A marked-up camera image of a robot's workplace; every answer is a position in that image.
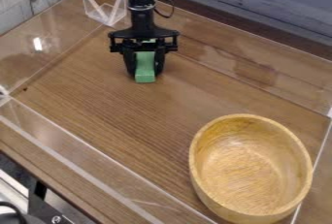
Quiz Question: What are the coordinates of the clear acrylic enclosure wall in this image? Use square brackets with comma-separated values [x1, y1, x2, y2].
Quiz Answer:
[0, 0, 332, 224]

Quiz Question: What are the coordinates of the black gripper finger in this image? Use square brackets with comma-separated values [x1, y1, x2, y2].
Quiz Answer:
[153, 48, 164, 76]
[123, 48, 137, 77]

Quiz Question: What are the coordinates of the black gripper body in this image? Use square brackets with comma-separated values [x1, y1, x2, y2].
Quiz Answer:
[106, 9, 179, 53]

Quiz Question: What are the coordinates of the brown wooden bowl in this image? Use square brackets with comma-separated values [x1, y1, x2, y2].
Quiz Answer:
[187, 113, 311, 224]

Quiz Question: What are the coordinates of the black cable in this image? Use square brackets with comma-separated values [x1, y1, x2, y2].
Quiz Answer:
[0, 201, 26, 224]

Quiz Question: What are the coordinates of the black metal table bracket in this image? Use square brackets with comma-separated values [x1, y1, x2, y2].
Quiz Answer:
[26, 180, 85, 224]

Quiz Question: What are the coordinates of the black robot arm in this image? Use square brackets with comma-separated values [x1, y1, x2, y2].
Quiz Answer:
[108, 0, 180, 82]

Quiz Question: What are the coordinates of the green rectangular block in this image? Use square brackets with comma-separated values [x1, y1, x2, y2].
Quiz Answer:
[135, 51, 155, 83]

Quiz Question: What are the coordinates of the clear acrylic corner bracket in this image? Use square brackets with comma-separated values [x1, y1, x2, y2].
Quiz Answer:
[82, 0, 127, 27]

